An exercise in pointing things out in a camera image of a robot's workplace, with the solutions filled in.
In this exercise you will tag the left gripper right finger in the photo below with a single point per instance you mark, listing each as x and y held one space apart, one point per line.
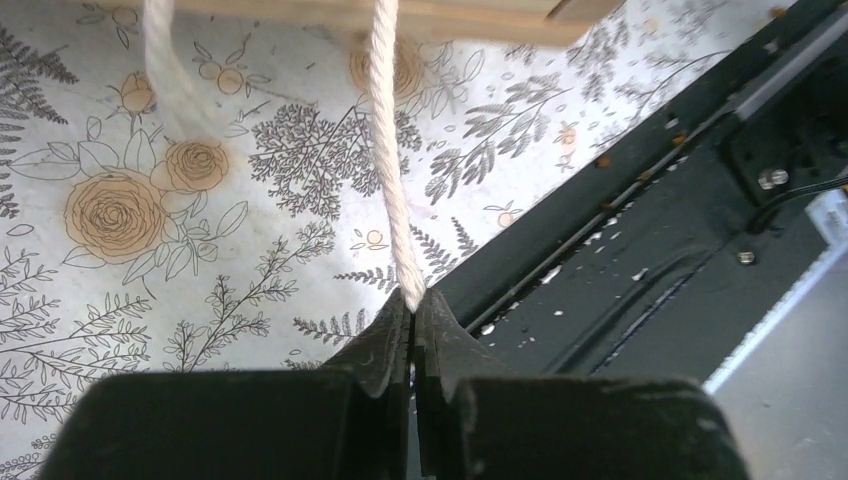
478 419

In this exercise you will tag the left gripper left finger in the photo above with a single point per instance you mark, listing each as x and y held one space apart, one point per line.
343 420

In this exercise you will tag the pink patterned bed cushion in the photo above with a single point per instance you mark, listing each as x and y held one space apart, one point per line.
188 115

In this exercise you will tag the wooden pet bed frame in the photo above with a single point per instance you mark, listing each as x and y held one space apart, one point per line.
540 23

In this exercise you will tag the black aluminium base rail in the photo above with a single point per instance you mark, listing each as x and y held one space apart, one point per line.
681 247

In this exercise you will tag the floral table mat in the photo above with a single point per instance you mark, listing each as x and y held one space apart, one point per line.
124 250

